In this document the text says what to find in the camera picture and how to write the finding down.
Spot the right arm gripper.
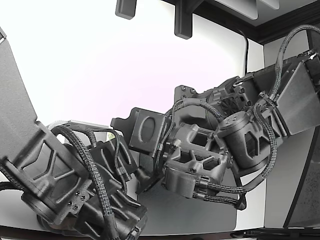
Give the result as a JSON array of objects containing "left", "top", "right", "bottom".
[{"left": 109, "top": 106, "right": 173, "bottom": 158}]

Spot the long black post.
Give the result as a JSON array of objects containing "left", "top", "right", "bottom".
[{"left": 174, "top": 0, "right": 194, "bottom": 40}]

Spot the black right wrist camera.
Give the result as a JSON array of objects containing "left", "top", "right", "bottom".
[{"left": 134, "top": 166, "right": 165, "bottom": 195}]

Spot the light grey panel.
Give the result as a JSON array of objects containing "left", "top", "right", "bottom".
[
  {"left": 258, "top": 0, "right": 281, "bottom": 11},
  {"left": 214, "top": 0, "right": 259, "bottom": 21}
]

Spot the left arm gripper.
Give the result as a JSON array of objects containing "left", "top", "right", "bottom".
[{"left": 89, "top": 135, "right": 139, "bottom": 182}]

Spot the black rubber cable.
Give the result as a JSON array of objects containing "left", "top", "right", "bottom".
[
  {"left": 236, "top": 26, "right": 250, "bottom": 76},
  {"left": 232, "top": 174, "right": 248, "bottom": 210}
]

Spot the black border frame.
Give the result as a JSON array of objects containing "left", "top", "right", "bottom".
[{"left": 159, "top": 0, "right": 320, "bottom": 46}]

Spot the black cable with connector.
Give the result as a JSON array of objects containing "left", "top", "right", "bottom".
[{"left": 229, "top": 227, "right": 320, "bottom": 240}]

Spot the dark grey rectangular mat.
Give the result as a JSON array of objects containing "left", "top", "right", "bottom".
[{"left": 136, "top": 152, "right": 240, "bottom": 231}]

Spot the short black post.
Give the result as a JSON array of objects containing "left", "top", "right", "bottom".
[{"left": 114, "top": 0, "right": 138, "bottom": 20}]

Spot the black diagonal frame bar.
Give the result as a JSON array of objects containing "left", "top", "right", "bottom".
[{"left": 283, "top": 124, "right": 320, "bottom": 229}]

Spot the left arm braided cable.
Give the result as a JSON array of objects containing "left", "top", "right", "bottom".
[{"left": 48, "top": 123, "right": 121, "bottom": 240}]

